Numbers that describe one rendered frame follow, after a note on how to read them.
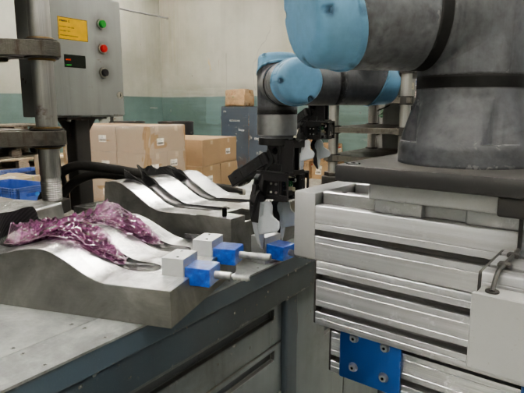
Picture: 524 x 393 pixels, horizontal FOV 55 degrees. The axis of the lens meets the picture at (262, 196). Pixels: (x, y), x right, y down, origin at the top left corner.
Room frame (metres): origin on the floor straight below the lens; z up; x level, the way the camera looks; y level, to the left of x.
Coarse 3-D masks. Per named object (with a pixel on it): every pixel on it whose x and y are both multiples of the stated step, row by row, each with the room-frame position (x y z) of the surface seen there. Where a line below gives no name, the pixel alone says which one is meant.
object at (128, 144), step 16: (96, 128) 5.06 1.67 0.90; (112, 128) 4.94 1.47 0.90; (128, 128) 4.83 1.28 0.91; (144, 128) 4.75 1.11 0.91; (160, 128) 4.90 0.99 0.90; (176, 128) 5.11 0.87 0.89; (96, 144) 5.06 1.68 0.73; (112, 144) 4.94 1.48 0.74; (128, 144) 4.84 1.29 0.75; (144, 144) 4.75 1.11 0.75; (160, 144) 4.90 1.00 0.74; (176, 144) 5.11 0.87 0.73; (64, 160) 5.33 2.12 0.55; (96, 160) 5.07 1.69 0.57; (112, 160) 4.95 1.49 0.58; (128, 160) 4.84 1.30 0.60; (144, 160) 4.75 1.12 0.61; (160, 160) 4.88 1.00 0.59; (176, 160) 5.10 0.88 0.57; (96, 192) 5.08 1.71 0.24
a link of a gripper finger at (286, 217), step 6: (276, 204) 0.97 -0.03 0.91; (282, 204) 0.97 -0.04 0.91; (288, 204) 0.97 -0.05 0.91; (276, 210) 0.97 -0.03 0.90; (282, 210) 0.98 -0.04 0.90; (288, 210) 0.97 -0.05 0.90; (276, 216) 0.98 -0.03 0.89; (282, 216) 0.98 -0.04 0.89; (288, 216) 0.97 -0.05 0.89; (294, 216) 0.96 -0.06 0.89; (282, 222) 0.98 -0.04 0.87; (288, 222) 0.97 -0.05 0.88; (294, 222) 0.96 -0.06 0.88; (282, 228) 0.98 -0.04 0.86; (282, 234) 0.98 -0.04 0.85
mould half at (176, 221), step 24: (120, 192) 1.12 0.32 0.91; (144, 192) 1.12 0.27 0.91; (168, 192) 1.16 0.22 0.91; (192, 192) 1.20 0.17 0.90; (216, 192) 1.25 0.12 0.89; (144, 216) 1.08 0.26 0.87; (168, 216) 1.04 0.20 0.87; (192, 216) 1.00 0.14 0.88; (216, 216) 0.96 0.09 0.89; (240, 216) 0.97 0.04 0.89; (240, 240) 0.97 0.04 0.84
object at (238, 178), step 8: (264, 152) 0.95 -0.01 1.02; (256, 160) 0.96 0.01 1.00; (264, 160) 0.94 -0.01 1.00; (240, 168) 0.98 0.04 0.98; (248, 168) 0.97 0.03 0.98; (256, 168) 0.96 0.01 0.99; (232, 176) 0.99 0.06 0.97; (240, 176) 0.98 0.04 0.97; (248, 176) 0.97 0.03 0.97; (232, 184) 0.99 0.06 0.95; (240, 184) 0.99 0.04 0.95
